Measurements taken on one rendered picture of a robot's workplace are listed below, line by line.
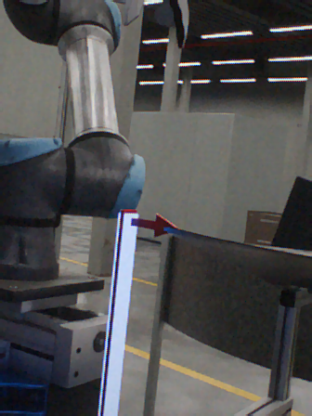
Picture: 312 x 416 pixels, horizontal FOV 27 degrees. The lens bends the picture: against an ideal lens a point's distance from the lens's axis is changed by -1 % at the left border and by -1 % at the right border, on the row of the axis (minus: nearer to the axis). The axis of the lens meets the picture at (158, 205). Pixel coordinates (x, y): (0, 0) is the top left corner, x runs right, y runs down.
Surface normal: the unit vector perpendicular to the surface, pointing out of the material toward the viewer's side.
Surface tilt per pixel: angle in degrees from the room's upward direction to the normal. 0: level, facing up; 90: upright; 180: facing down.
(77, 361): 90
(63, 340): 90
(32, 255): 73
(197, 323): 90
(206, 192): 90
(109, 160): 51
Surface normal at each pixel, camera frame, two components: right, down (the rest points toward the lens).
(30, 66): 0.83, 0.12
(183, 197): -0.70, -0.04
